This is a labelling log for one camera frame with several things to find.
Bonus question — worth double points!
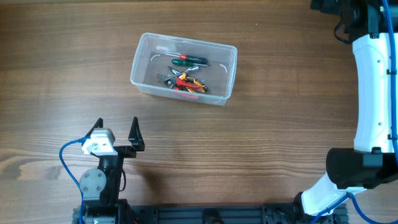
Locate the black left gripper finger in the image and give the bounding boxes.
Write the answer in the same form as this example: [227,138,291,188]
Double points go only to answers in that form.
[128,116,145,151]
[85,118,103,138]

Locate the red handled pruning snips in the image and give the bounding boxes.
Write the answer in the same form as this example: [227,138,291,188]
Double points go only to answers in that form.
[157,74,201,100]

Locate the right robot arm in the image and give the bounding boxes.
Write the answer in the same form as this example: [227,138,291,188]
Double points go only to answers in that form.
[292,0,397,223]

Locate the orange black needle nose pliers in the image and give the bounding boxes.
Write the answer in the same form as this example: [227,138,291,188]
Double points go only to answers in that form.
[179,73,208,93]

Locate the green handled screwdriver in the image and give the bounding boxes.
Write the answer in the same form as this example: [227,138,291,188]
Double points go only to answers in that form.
[172,59,207,67]

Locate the clear plastic storage container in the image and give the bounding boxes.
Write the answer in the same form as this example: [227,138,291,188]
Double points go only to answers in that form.
[130,33,238,106]

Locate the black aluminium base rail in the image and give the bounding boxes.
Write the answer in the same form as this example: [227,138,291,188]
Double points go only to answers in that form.
[72,202,349,224]

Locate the black red handled screwdriver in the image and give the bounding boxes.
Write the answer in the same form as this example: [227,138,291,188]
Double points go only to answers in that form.
[164,52,208,65]

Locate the silver flex socket wrench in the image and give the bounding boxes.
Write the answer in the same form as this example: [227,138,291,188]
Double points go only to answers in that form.
[157,65,199,83]

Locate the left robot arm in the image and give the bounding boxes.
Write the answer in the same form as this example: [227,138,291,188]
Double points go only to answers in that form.
[75,117,145,224]

